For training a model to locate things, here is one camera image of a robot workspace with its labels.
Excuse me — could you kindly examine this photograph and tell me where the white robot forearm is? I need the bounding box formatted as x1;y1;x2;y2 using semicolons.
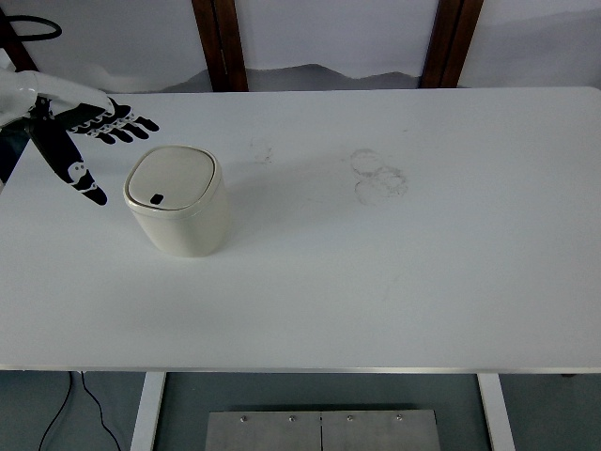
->
1;69;115;128

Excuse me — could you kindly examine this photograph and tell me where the cream plastic trash can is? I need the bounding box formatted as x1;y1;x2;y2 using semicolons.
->
123;145;230;257

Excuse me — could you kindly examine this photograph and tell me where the far left brown post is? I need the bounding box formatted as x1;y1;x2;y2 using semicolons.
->
0;10;39;71

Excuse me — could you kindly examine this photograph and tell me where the black cable loop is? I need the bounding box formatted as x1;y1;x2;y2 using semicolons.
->
0;15;64;46

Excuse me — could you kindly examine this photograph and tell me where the brown wooden post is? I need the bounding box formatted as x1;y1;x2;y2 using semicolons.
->
418;0;485;88
192;0;249;92

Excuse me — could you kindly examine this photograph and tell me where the metal base plate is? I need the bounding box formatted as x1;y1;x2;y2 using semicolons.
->
205;410;440;450

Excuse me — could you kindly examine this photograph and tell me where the right brown wooden post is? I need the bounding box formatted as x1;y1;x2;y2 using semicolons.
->
418;0;485;88

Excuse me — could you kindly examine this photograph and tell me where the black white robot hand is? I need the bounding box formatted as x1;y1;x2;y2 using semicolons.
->
25;98;160;206

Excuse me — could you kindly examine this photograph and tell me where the right white table leg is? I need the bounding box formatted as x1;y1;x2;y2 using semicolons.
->
477;373;516;451

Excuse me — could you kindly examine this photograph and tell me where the white table leg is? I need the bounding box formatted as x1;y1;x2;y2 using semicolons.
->
130;372;166;451
477;373;516;451

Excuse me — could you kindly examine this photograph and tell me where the black floor cable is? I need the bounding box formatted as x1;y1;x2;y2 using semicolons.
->
37;371;122;451

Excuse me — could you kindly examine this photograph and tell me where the left white table leg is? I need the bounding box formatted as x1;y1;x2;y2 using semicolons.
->
130;372;166;451

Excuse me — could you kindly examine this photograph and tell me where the left brown wooden post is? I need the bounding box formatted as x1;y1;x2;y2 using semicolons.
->
192;0;249;92

